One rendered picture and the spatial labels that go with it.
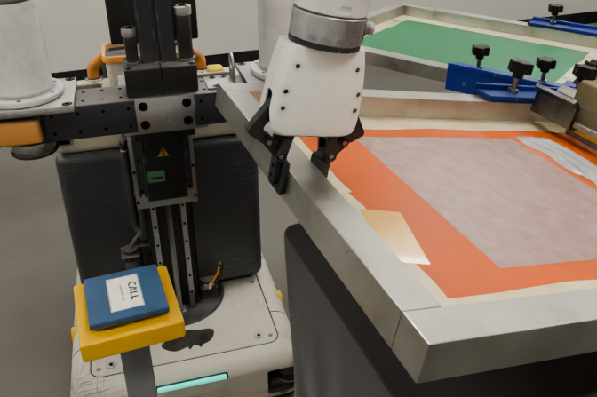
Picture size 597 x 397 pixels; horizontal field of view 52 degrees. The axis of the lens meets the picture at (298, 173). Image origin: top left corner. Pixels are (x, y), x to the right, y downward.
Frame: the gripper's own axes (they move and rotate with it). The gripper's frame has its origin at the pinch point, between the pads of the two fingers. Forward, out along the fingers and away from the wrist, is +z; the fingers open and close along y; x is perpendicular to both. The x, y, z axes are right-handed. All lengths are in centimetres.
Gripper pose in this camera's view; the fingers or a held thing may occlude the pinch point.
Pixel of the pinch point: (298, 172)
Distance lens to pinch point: 68.5
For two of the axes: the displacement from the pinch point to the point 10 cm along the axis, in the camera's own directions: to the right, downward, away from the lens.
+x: 3.6, 4.5, -8.2
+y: -9.2, 0.1, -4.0
